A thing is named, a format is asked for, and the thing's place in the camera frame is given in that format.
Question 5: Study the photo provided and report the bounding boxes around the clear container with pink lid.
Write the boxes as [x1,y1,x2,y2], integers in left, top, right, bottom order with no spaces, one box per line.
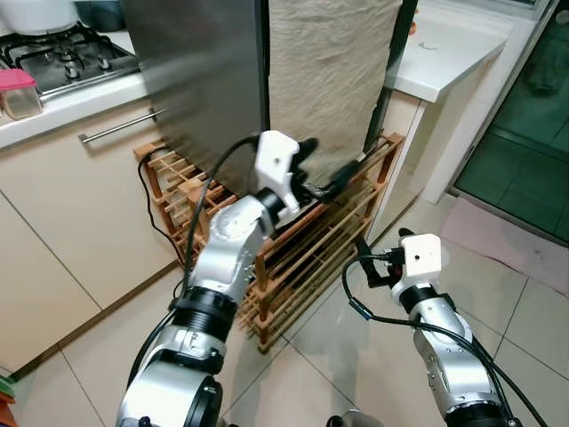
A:
[0,68,44,121]

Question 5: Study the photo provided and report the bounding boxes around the steel mini fridge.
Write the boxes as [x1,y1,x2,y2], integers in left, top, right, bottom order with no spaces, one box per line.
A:
[120,0,269,197]

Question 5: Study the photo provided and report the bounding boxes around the wooden slatted rack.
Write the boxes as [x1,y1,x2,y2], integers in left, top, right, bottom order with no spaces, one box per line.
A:
[133,132,407,354]

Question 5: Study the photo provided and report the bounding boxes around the beige wrinkled cloth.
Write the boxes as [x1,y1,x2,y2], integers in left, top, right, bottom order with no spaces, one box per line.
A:
[267,0,403,189]

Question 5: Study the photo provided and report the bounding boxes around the pink floor mat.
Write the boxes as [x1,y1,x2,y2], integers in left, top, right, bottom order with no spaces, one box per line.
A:
[440,197,569,296]

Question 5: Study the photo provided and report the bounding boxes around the grey robot leg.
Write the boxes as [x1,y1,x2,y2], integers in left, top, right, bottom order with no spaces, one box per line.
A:
[325,407,365,427]

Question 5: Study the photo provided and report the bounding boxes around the beige kitchen cabinet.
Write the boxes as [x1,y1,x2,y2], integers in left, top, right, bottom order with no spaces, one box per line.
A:
[0,27,192,379]

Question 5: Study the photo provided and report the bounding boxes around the steel gas stove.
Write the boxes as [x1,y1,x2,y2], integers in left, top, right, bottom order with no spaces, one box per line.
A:
[0,22,140,101]

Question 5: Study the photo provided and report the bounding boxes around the white cooking pot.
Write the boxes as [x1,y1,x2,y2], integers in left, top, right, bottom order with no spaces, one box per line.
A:
[0,0,81,36]

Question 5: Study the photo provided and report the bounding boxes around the orange flat board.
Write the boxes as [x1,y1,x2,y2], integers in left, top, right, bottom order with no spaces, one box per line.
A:
[0,391,17,427]

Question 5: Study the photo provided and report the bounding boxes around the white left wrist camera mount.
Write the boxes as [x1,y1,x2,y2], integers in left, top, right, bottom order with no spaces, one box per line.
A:
[256,131,305,212]

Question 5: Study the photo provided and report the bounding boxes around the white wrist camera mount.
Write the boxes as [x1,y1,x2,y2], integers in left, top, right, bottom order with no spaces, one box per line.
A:
[256,131,305,212]
[391,233,443,301]

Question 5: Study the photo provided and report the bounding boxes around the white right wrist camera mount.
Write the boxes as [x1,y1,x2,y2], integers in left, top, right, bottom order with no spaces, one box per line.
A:
[391,233,443,301]

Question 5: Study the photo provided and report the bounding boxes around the white door frame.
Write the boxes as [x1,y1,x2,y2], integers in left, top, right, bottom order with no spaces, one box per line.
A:
[418,0,561,207]

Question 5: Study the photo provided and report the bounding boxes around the black fridge power cord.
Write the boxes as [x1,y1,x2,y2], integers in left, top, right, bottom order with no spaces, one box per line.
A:
[136,147,189,268]

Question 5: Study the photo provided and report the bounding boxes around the silver bar cabinet handle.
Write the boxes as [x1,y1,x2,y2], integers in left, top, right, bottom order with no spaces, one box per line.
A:
[78,108,166,145]

